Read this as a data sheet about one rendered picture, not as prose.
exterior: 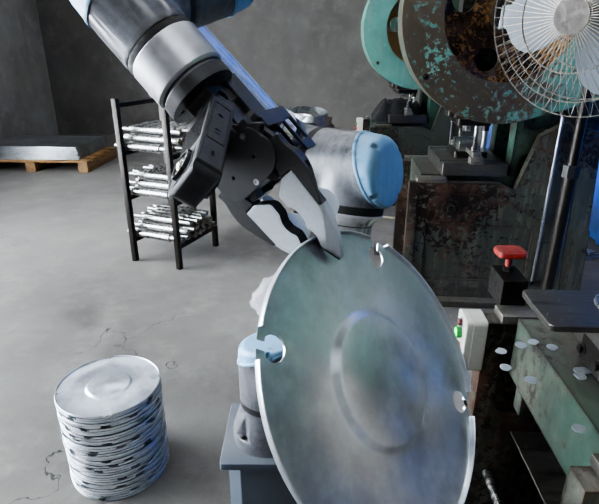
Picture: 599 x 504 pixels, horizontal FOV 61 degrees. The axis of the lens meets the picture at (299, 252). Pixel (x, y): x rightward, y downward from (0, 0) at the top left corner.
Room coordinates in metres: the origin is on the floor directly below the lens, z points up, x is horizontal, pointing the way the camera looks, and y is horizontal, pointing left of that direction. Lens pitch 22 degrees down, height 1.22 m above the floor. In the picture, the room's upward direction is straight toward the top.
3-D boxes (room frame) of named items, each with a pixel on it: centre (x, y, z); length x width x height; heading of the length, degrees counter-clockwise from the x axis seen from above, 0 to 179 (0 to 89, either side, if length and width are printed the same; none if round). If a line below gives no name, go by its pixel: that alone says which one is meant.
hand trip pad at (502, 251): (1.14, -0.51, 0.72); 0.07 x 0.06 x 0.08; 87
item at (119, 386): (1.23, 0.56, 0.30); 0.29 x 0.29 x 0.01
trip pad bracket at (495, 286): (1.12, -0.51, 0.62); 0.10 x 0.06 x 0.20; 177
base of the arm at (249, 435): (0.86, 0.06, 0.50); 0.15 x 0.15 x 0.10
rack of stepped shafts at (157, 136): (2.98, 0.78, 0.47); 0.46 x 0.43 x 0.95; 67
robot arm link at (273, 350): (0.86, 0.06, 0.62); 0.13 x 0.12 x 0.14; 51
